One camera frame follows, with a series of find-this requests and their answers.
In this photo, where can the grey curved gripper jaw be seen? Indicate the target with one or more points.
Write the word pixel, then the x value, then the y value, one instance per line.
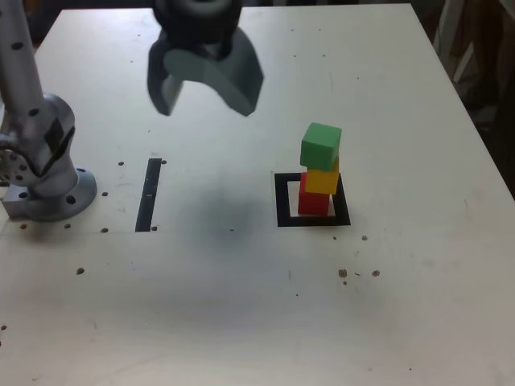
pixel 157 84
pixel 237 80

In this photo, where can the green cube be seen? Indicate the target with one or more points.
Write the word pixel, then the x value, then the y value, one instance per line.
pixel 320 146

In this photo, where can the yellow cube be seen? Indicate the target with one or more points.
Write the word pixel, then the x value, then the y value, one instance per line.
pixel 322 183

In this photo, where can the red cube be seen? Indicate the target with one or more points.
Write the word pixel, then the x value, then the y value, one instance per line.
pixel 311 205

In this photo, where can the black tape square outline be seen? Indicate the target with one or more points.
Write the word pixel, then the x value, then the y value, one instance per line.
pixel 281 201

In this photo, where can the black tape strip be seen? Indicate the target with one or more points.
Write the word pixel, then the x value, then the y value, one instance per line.
pixel 145 201

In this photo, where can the white frame furniture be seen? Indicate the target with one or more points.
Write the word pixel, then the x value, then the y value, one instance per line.
pixel 466 60

